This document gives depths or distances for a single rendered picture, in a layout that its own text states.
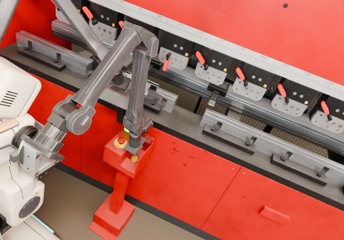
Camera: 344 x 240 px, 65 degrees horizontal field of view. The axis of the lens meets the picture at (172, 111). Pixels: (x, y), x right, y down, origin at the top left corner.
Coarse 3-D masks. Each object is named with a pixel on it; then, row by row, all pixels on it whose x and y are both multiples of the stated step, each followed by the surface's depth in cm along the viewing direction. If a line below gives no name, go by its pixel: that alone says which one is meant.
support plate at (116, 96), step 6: (150, 84) 152; (108, 90) 140; (114, 90) 141; (120, 90) 142; (102, 96) 135; (108, 96) 136; (114, 96) 137; (120, 96) 138; (126, 96) 140; (114, 102) 134; (120, 102) 135; (126, 102) 136; (126, 108) 133
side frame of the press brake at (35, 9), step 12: (24, 0) 166; (36, 0) 176; (48, 0) 186; (24, 12) 170; (36, 12) 180; (48, 12) 191; (12, 24) 165; (24, 24) 174; (36, 24) 185; (48, 24) 196; (12, 36) 169; (48, 36) 201; (0, 48) 164
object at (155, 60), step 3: (153, 57) 168; (156, 57) 169; (153, 60) 167; (156, 60) 167; (159, 60) 167; (150, 63) 168; (153, 63) 167; (156, 63) 166; (159, 63) 167; (162, 63) 168; (150, 66) 166; (153, 66) 167; (156, 66) 167; (159, 66) 167; (162, 66) 171; (150, 69) 164; (159, 69) 168
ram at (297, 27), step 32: (96, 0) 132; (128, 0) 127; (160, 0) 122; (192, 0) 117; (224, 0) 113; (256, 0) 109; (288, 0) 105; (320, 0) 102; (224, 32) 120; (256, 32) 116; (288, 32) 112; (320, 32) 108; (256, 64) 124; (288, 64) 119; (320, 64) 114
